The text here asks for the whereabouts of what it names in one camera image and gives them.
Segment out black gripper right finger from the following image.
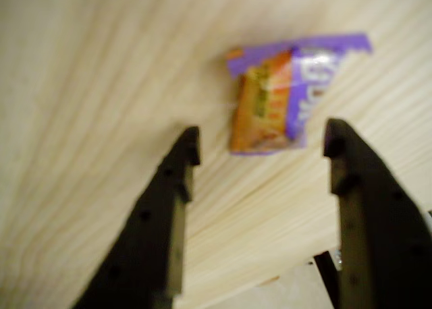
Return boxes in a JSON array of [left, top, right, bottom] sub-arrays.
[[323, 117, 432, 309]]

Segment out purple orange candy wrapper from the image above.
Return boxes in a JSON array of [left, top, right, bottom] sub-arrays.
[[225, 32, 374, 157]]

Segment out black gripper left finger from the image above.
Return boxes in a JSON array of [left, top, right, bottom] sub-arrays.
[[72, 125, 202, 309]]

